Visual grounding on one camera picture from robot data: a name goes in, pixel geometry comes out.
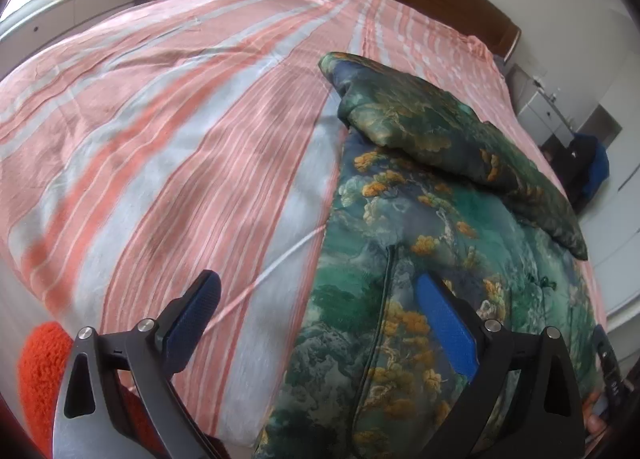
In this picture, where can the white bedside cabinet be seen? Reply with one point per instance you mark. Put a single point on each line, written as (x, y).
(542, 111)

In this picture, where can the person's right hand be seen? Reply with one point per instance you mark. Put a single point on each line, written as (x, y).
(595, 414)

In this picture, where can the bed with pink striped cover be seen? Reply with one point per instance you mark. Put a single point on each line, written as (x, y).
(175, 114)

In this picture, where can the white window seat cabinet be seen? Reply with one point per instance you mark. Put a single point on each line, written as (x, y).
(75, 9)

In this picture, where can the blue hanging garment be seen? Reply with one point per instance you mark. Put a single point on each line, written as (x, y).
(602, 164)

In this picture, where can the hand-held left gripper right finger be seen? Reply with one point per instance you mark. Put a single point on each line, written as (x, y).
(445, 324)

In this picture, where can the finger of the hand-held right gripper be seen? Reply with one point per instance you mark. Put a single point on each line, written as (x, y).
(611, 374)

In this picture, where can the green patterned jacket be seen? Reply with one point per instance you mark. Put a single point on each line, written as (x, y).
(400, 219)

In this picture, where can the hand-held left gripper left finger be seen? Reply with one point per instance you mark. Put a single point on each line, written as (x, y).
(192, 319)

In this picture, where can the orange fleece clothing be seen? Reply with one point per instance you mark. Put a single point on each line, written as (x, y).
(42, 369)

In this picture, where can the white wardrobe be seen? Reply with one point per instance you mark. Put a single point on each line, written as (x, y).
(625, 139)

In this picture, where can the dark hanging jacket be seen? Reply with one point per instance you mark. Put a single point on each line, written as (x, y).
(575, 169)

